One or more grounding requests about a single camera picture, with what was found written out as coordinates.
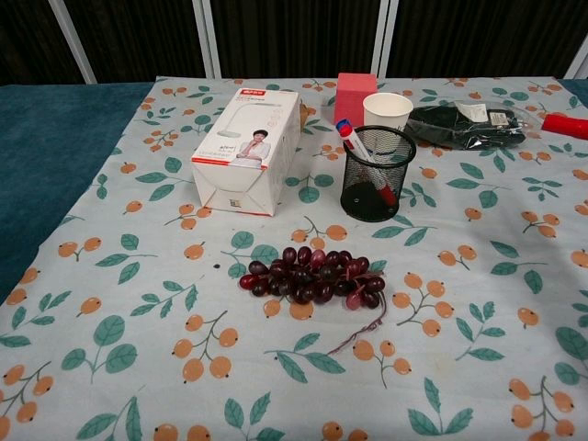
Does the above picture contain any black mesh pen holder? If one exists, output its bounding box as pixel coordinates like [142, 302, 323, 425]
[340, 124, 417, 223]

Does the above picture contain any red capped whiteboard marker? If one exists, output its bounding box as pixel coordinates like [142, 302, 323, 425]
[338, 127, 399, 207]

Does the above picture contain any blue capped whiteboard marker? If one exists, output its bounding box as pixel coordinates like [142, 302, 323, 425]
[334, 118, 376, 163]

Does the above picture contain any red object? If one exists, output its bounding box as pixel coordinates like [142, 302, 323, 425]
[541, 112, 588, 136]

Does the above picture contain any purple artificial grape bunch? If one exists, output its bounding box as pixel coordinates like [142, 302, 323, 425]
[238, 246, 387, 357]

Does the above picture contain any white desk lamp box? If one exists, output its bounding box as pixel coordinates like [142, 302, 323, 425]
[190, 87, 316, 218]

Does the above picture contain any pink sponge block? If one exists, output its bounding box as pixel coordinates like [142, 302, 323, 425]
[334, 72, 379, 126]

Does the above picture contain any white paper cup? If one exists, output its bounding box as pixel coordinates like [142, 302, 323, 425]
[362, 92, 414, 137]

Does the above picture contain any floral fruit pattern tablecloth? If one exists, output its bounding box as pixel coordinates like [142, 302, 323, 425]
[0, 75, 588, 441]

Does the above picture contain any black item in plastic bag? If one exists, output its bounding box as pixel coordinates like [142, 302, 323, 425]
[406, 100, 541, 152]

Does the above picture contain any white partition frame post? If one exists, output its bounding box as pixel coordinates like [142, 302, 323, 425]
[562, 36, 588, 80]
[191, 0, 222, 79]
[377, 0, 400, 78]
[48, 0, 97, 85]

